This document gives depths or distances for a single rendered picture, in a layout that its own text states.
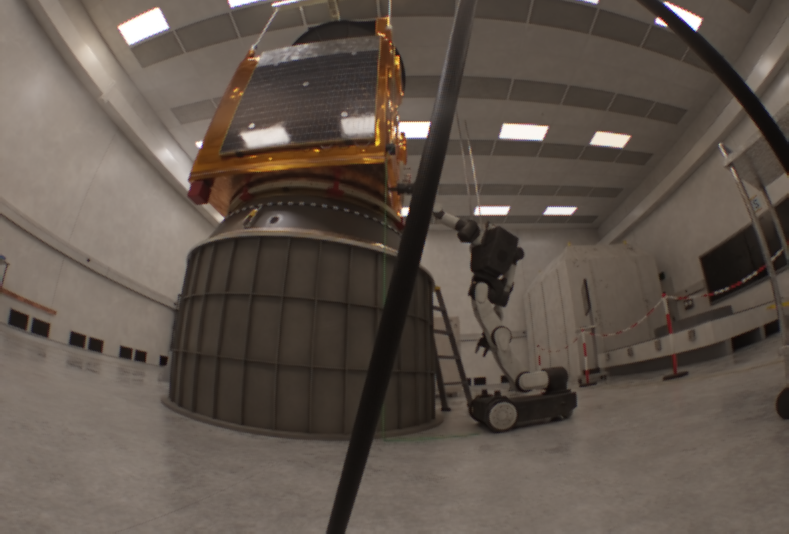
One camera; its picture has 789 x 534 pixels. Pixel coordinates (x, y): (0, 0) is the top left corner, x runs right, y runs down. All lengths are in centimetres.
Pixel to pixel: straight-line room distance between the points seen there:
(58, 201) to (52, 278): 125
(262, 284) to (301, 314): 30
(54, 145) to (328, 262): 547
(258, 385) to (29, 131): 544
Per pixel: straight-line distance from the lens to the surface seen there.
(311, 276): 193
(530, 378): 222
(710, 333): 504
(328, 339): 187
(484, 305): 220
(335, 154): 241
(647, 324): 884
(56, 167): 644
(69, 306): 653
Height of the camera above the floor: 34
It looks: 25 degrees up
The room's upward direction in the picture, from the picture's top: straight up
